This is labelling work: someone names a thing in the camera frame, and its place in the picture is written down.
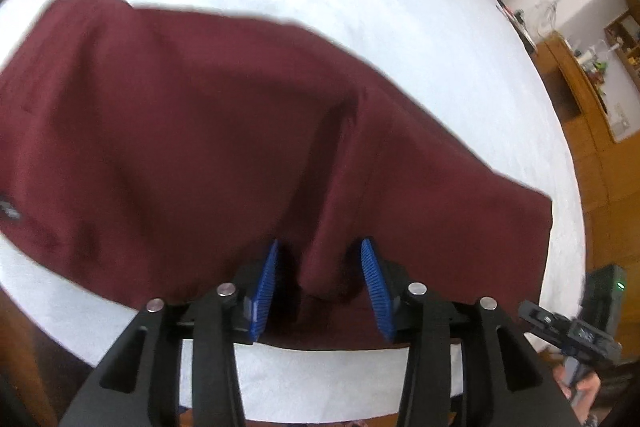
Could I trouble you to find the maroon pants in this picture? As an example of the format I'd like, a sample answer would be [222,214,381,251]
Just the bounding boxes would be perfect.
[1,0,552,350]

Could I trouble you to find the person's right hand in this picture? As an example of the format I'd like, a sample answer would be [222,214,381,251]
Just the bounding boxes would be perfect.
[552,365,601,424]

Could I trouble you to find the wooden desk with shelves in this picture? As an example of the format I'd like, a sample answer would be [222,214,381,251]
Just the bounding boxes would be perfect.
[533,0,639,269]

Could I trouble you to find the white fleece bed sheet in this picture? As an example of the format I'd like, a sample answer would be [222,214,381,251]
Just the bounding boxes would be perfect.
[1,0,585,423]

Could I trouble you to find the black camera box green light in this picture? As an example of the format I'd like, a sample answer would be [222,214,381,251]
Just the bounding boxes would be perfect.
[578,265,627,362]

